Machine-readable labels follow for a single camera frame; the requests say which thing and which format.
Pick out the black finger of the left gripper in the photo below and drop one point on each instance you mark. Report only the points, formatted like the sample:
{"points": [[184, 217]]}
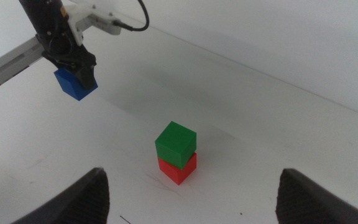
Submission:
{"points": [[85, 76]]}

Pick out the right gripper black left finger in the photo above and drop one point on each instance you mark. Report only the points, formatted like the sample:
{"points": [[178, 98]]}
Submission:
{"points": [[82, 202]]}

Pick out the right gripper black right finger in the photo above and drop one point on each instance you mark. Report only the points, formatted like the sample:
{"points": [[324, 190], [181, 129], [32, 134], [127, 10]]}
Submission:
{"points": [[303, 205]]}

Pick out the blue cube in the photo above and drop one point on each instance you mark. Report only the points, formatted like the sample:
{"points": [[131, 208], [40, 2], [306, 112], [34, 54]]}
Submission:
{"points": [[68, 85]]}

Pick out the red cube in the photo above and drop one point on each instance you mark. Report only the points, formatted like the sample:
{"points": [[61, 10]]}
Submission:
{"points": [[179, 174]]}

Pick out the green cube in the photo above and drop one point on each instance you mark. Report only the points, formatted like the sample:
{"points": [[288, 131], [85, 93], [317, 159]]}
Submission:
{"points": [[174, 144]]}

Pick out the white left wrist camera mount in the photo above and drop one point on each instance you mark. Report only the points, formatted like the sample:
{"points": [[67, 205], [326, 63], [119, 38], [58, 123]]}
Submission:
{"points": [[98, 21]]}

